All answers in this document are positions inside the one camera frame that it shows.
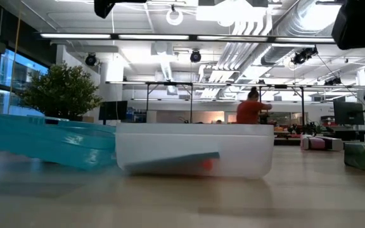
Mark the black background rig frame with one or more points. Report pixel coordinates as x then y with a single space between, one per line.
170 84
280 86

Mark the green yellow crayon box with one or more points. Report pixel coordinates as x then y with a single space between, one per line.
364 156

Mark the black ceiling camera cluster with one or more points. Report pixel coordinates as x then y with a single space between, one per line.
303 56

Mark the teal pencil with orange eraser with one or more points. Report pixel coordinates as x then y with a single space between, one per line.
176 160

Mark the person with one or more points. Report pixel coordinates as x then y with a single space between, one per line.
249 111

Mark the translucent blue plastic bin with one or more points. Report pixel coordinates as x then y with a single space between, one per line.
59 149

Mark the silver ventilation duct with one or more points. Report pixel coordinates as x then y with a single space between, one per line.
296 25

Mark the green bushy plant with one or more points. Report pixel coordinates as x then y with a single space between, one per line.
62 90

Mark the pink white packaged item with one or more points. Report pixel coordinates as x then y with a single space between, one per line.
317 143

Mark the black monitor on arm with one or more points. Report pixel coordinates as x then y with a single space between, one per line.
348 113

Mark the large glass window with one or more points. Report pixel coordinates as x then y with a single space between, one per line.
24 79

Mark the clear translucent plastic box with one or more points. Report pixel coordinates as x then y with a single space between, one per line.
233 142

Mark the black plant pot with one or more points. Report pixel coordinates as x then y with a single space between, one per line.
71 117

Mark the black ceiling spot lamp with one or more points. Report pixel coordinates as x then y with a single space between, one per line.
333 81
90 59
195 56

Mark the black monitor on stand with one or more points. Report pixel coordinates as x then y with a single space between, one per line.
112 110

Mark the overhead led light bar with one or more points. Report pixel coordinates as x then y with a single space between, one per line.
154 36

